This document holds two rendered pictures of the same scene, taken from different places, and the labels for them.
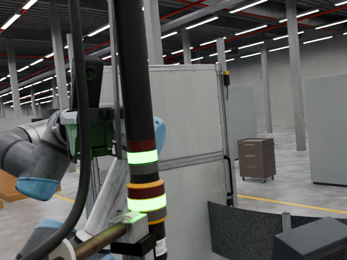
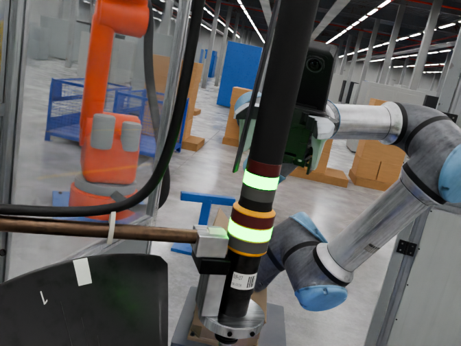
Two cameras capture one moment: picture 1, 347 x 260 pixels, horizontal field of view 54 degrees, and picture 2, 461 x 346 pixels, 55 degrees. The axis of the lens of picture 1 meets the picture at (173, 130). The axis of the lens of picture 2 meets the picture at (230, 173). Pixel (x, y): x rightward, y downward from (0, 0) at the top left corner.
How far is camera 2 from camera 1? 0.25 m
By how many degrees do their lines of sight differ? 45
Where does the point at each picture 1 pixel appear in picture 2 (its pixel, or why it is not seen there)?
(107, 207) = (359, 233)
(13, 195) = (361, 179)
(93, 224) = (337, 243)
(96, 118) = (296, 120)
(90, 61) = (317, 51)
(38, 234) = (287, 224)
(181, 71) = not seen: outside the picture
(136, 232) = (202, 248)
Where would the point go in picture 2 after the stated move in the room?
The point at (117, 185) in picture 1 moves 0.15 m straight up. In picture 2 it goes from (381, 215) to (400, 148)
